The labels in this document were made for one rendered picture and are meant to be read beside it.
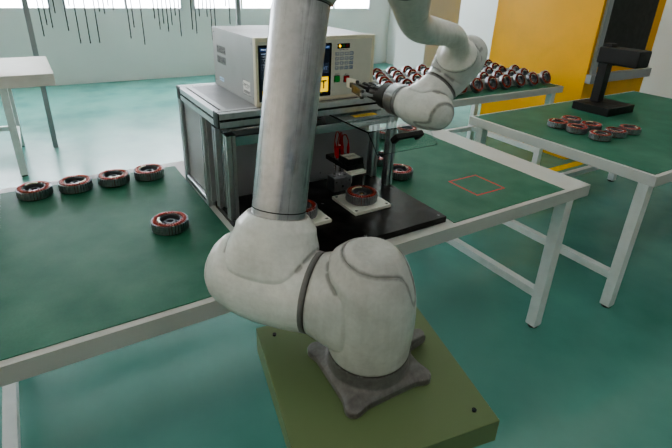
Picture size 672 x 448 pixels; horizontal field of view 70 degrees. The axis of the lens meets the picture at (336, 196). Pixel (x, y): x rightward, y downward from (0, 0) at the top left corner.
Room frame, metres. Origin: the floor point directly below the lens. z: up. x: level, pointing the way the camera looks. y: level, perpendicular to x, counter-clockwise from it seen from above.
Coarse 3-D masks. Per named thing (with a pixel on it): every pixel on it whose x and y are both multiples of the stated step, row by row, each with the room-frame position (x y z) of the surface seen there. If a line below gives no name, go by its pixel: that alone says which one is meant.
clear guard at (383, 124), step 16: (352, 112) 1.63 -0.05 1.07; (368, 112) 1.64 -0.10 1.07; (384, 112) 1.65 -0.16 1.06; (368, 128) 1.45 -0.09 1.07; (384, 128) 1.45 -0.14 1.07; (400, 128) 1.47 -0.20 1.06; (416, 128) 1.50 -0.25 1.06; (384, 144) 1.40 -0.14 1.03; (400, 144) 1.42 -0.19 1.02; (416, 144) 1.45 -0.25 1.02; (432, 144) 1.48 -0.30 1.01
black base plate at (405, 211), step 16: (352, 176) 1.77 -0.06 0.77; (368, 176) 1.78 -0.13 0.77; (320, 192) 1.60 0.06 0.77; (336, 192) 1.61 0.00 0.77; (384, 192) 1.62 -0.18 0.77; (400, 192) 1.63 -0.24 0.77; (224, 208) 1.44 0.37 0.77; (240, 208) 1.45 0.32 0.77; (320, 208) 1.47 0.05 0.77; (336, 208) 1.47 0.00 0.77; (400, 208) 1.49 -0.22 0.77; (416, 208) 1.50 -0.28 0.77; (432, 208) 1.50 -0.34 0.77; (336, 224) 1.36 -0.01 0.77; (352, 224) 1.36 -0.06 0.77; (368, 224) 1.37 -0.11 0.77; (384, 224) 1.37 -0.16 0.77; (400, 224) 1.37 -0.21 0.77; (416, 224) 1.38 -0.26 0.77; (432, 224) 1.41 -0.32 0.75; (320, 240) 1.25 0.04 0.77; (336, 240) 1.25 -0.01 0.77
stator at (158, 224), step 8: (160, 216) 1.34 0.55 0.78; (168, 216) 1.35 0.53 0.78; (176, 216) 1.35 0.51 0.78; (184, 216) 1.34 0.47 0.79; (152, 224) 1.29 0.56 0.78; (160, 224) 1.28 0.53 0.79; (168, 224) 1.29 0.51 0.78; (176, 224) 1.29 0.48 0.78; (184, 224) 1.31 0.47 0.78; (160, 232) 1.27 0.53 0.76; (168, 232) 1.27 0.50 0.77; (176, 232) 1.28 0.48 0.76
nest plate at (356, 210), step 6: (336, 198) 1.53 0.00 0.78; (342, 198) 1.53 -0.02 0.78; (378, 198) 1.54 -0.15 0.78; (342, 204) 1.49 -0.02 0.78; (348, 204) 1.48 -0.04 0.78; (372, 204) 1.49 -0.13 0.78; (378, 204) 1.49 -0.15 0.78; (384, 204) 1.50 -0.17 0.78; (390, 204) 1.50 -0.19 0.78; (348, 210) 1.46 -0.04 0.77; (354, 210) 1.44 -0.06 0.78; (360, 210) 1.44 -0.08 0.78; (366, 210) 1.44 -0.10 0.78; (372, 210) 1.46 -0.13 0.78
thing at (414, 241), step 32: (512, 160) 2.10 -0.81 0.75; (0, 192) 1.54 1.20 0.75; (576, 192) 1.79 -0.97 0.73; (224, 224) 1.37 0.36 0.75; (448, 224) 1.43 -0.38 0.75; (480, 224) 1.49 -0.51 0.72; (160, 320) 0.90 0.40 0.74; (192, 320) 0.94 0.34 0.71; (32, 352) 0.77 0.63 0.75; (64, 352) 0.79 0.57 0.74; (96, 352) 0.82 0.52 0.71; (0, 384) 0.72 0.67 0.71
